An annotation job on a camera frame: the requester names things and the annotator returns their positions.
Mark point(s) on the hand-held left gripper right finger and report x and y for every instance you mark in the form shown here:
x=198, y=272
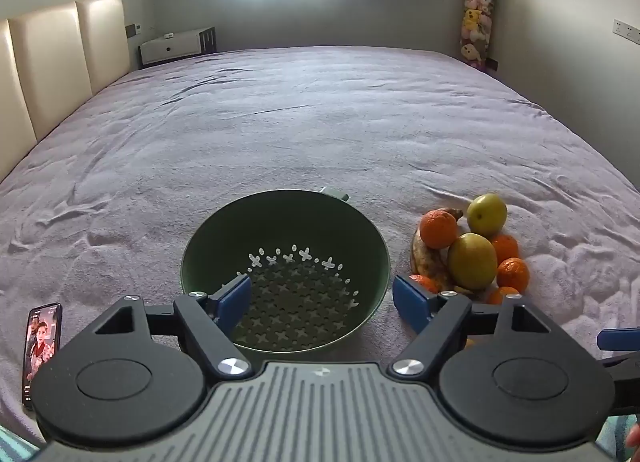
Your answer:
x=407, y=299

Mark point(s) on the white wall outlet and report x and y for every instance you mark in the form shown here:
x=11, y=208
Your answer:
x=627, y=31

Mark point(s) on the yellow green pear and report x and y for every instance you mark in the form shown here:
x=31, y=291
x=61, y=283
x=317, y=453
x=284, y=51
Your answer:
x=472, y=262
x=487, y=214

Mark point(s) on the bumpy orange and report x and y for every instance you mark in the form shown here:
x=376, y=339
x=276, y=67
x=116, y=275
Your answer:
x=438, y=228

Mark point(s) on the white nightstand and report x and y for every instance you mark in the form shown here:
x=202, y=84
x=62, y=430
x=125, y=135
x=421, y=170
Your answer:
x=170, y=49

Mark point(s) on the hanging plush toy organizer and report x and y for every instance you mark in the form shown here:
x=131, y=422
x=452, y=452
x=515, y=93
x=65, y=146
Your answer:
x=475, y=21

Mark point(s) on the grey purple bed blanket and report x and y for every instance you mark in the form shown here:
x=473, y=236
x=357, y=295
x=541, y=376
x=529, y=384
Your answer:
x=300, y=131

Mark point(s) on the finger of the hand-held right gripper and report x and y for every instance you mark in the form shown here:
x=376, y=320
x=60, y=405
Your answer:
x=617, y=339

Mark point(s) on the brown spotted banana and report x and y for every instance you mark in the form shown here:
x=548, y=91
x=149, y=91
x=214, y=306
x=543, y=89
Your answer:
x=425, y=262

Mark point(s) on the green colander bowl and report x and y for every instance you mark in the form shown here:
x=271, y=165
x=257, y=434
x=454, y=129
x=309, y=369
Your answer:
x=280, y=227

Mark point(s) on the dark wall switch panel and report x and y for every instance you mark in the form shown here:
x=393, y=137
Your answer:
x=134, y=29

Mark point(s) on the cream padded headboard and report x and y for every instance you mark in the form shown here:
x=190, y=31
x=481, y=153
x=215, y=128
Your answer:
x=50, y=56

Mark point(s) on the black smartphone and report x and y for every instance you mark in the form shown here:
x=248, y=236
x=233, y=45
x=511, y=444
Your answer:
x=40, y=342

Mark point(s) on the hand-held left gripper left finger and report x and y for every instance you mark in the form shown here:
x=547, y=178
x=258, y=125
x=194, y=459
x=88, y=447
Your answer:
x=235, y=299

